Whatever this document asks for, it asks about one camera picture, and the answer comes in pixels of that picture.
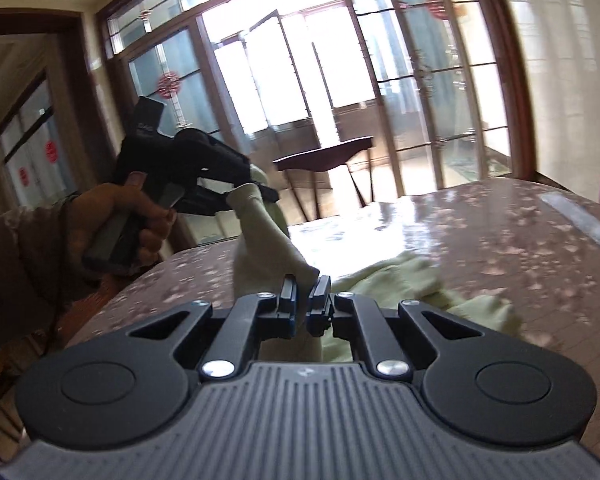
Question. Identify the person's left hand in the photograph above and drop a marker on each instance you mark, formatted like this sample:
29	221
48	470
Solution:
87	210

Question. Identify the red paper door decoration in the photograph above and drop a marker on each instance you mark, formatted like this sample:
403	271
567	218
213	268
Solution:
435	6
168	86

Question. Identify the glass panel door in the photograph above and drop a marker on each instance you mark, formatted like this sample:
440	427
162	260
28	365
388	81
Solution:
430	85
190	60

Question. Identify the window with red stickers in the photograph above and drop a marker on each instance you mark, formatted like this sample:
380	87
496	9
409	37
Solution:
35	150

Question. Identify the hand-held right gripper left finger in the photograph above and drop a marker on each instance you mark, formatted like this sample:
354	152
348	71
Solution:
287	300

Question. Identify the person's left forearm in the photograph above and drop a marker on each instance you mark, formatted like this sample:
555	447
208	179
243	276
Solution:
25	260

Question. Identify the light wooden chair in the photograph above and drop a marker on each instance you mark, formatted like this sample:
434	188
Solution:
0	405

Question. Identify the light green t-shirt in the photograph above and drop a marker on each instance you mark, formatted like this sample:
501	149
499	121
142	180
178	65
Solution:
260	240

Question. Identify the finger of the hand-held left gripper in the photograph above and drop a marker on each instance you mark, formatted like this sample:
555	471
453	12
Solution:
205	202
230	165

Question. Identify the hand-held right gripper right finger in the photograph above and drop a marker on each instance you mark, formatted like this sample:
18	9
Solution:
321	300

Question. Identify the dark wooden side table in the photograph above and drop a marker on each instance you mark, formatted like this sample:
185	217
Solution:
325	155

